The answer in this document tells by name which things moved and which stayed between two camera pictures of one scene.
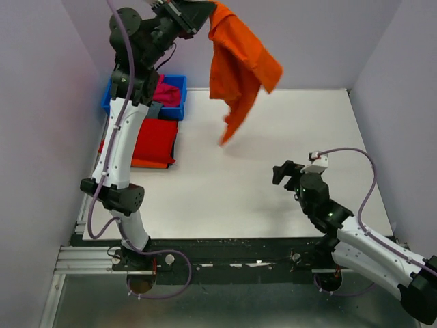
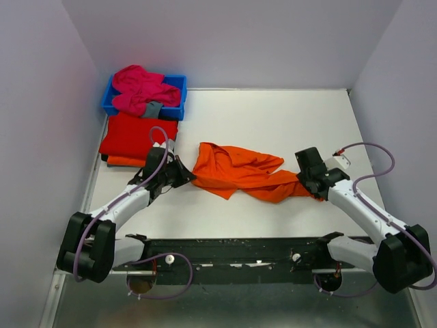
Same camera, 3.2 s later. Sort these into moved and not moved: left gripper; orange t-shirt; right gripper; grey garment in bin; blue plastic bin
Moved: orange t-shirt; left gripper; right gripper
Not moved: blue plastic bin; grey garment in bin
